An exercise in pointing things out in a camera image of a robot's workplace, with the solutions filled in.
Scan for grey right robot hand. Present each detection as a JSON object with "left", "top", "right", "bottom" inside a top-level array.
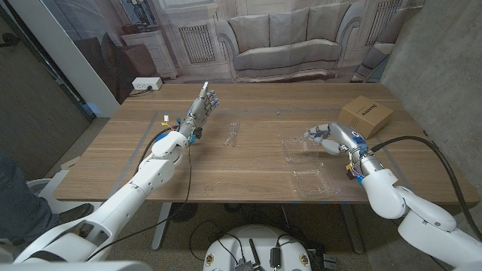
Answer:
[{"left": 304, "top": 122, "right": 369, "bottom": 159}]

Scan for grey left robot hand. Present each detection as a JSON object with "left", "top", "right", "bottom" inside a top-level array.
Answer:
[{"left": 178, "top": 81, "right": 221, "bottom": 140}]

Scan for brown cardboard packing box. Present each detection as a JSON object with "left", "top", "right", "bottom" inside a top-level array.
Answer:
[{"left": 337, "top": 95, "right": 395, "bottom": 140}]

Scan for clear plastic clamshell container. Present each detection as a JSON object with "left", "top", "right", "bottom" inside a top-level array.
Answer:
[{"left": 280, "top": 127, "right": 342, "bottom": 199}]

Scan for white power strip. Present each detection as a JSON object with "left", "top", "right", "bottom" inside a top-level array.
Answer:
[{"left": 131, "top": 76, "right": 163, "bottom": 91}]

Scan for grey table leg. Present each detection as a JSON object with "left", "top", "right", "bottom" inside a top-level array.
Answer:
[
  {"left": 340, "top": 202, "right": 365, "bottom": 255},
  {"left": 151, "top": 202, "right": 172, "bottom": 251}
]

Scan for black round floor disc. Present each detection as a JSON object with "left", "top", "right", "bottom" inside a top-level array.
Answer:
[{"left": 169, "top": 202, "right": 199, "bottom": 223}]

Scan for printed living room backdrop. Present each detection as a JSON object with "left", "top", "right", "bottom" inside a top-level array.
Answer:
[{"left": 39, "top": 0, "right": 426, "bottom": 105}]

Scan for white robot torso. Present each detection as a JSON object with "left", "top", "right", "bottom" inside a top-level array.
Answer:
[{"left": 203, "top": 224, "right": 313, "bottom": 271}]

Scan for black power adapter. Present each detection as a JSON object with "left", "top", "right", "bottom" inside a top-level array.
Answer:
[{"left": 270, "top": 246, "right": 282, "bottom": 270}]

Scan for black antenna stick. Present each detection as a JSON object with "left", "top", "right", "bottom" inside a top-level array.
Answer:
[{"left": 248, "top": 238, "right": 263, "bottom": 270}]

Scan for white floor stand base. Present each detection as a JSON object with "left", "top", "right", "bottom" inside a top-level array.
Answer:
[{"left": 26, "top": 169, "right": 102, "bottom": 227}]

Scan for person in blue jeans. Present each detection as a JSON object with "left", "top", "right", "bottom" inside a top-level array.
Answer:
[{"left": 0, "top": 152, "right": 95, "bottom": 245}]

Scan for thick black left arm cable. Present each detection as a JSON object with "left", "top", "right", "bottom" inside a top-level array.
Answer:
[{"left": 133, "top": 126, "right": 176, "bottom": 178}]

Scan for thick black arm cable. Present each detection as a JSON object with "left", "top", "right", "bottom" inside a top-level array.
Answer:
[
  {"left": 371, "top": 135, "right": 482, "bottom": 242},
  {"left": 133, "top": 126, "right": 176, "bottom": 178}
]

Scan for black power strip cord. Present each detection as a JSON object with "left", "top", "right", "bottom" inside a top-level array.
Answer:
[{"left": 127, "top": 85, "right": 154, "bottom": 98}]

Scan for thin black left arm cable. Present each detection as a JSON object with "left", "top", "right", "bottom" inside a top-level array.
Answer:
[{"left": 86, "top": 141, "right": 193, "bottom": 260}]

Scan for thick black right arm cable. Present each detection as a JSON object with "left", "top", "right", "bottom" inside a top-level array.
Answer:
[{"left": 371, "top": 135, "right": 482, "bottom": 242}]

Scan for black floor cables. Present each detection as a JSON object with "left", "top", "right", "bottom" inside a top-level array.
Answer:
[{"left": 188, "top": 220, "right": 242, "bottom": 264}]

